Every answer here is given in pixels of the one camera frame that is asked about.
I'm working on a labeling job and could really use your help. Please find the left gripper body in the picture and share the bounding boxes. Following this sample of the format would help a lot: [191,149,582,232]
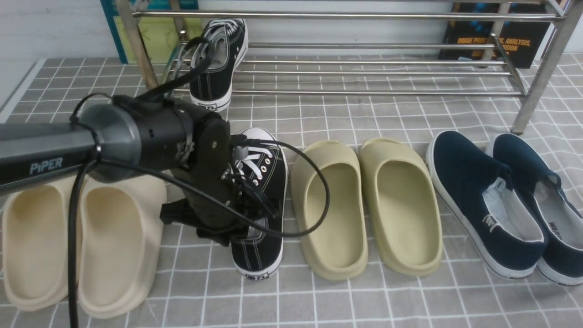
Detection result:
[160,112,255,246]

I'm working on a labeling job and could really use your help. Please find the black canvas sneaker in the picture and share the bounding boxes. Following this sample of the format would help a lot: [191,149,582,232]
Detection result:
[231,128,289,281]
[189,18,249,112]

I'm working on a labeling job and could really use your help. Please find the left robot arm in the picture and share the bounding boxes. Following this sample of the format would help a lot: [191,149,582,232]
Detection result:
[0,95,266,246]

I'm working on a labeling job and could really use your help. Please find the metal shoe rack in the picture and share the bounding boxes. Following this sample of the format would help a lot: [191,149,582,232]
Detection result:
[115,0,582,135]

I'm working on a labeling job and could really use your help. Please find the left navy canvas shoe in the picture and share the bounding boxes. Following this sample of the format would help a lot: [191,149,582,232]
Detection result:
[425,130,547,279]

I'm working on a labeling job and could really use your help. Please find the navy canvas shoe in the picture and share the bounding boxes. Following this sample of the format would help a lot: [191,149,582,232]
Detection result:
[486,133,583,287]
[425,130,547,279]

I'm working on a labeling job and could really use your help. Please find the right navy canvas shoe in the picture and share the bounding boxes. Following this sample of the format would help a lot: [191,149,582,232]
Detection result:
[486,133,583,287]

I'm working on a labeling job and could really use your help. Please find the grey checked table cloth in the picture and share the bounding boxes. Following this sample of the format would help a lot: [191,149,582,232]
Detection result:
[1,53,582,328]

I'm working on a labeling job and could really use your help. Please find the right cream foam slide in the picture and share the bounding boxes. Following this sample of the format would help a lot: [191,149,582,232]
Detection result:
[78,176,167,319]

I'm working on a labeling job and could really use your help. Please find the cream foam slide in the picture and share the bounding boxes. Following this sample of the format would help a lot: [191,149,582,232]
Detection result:
[78,176,167,319]
[2,177,75,312]

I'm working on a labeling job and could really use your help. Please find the left olive foam slide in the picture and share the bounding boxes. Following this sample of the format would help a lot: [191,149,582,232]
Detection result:
[290,140,368,280]

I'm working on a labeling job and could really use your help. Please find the olive foam slide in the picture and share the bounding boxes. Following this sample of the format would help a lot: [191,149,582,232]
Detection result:
[290,140,368,280]
[358,138,443,277]

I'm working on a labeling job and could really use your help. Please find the right olive foam slide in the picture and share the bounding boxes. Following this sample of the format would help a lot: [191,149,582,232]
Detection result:
[358,138,443,277]

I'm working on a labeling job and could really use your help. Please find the left cream foam slide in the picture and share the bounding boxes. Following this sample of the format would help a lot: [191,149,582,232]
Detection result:
[2,177,75,312]

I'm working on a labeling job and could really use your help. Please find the black cable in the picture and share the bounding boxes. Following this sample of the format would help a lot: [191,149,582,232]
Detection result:
[67,36,330,328]

